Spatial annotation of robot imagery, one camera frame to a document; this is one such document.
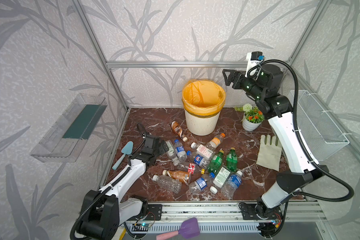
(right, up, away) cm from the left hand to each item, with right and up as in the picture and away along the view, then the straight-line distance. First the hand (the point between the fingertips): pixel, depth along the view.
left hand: (163, 142), depth 88 cm
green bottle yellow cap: (+32, -12, 0) cm, 34 cm away
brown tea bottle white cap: (+13, -18, -7) cm, 23 cm away
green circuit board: (-5, -37, -17) cm, 41 cm away
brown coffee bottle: (+8, +7, +14) cm, 17 cm away
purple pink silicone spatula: (+16, -38, -18) cm, 45 cm away
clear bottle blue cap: (+10, -6, +4) cm, 13 cm away
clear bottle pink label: (+25, -6, +4) cm, 26 cm away
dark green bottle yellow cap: (+41, -11, +1) cm, 43 cm away
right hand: (+34, +36, -23) cm, 55 cm away
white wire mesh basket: (+71, +6, -27) cm, 76 cm away
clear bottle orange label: (+33, -1, +8) cm, 34 cm away
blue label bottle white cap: (+38, -21, -10) cm, 45 cm away
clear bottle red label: (+17, -14, -4) cm, 22 cm away
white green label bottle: (+33, -20, -7) cm, 39 cm away
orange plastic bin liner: (+26, +29, +17) cm, 42 cm away
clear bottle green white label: (+5, -8, +4) cm, 10 cm away
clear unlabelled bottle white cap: (+4, -21, -9) cm, 23 cm away
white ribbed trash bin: (+24, +9, +6) cm, 26 cm away
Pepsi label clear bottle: (+21, -10, -1) cm, 24 cm away
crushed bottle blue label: (+21, -21, -10) cm, 31 cm away
